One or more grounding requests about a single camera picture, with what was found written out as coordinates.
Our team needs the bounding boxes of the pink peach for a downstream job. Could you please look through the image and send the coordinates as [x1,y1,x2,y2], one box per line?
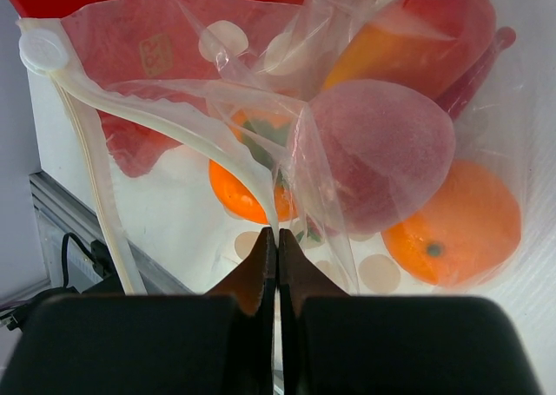
[292,80,455,234]

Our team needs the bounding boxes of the red yellow mango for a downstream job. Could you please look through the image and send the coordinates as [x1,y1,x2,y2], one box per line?
[323,0,496,99]

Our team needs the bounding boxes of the red chili pepper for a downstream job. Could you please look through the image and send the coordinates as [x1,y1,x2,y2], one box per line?
[435,26,517,121]

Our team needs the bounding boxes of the aluminium mounting rail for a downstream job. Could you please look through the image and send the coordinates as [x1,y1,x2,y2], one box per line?
[28,171,288,395]

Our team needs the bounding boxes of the clear dotted zip bag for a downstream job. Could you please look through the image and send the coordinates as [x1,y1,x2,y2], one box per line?
[18,0,555,294]

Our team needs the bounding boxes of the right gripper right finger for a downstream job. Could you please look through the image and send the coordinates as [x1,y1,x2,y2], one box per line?
[277,229,541,394]

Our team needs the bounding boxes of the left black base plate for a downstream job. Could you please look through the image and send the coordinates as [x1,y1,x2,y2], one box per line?
[1,233,124,331]

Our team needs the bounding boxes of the orange round fruit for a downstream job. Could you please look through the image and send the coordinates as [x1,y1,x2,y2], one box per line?
[381,160,521,287]

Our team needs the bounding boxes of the orange persimmon fruit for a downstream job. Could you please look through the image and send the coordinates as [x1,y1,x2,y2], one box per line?
[208,109,297,225]

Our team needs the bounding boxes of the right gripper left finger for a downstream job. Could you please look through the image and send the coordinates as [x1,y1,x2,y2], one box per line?
[8,228,276,394]

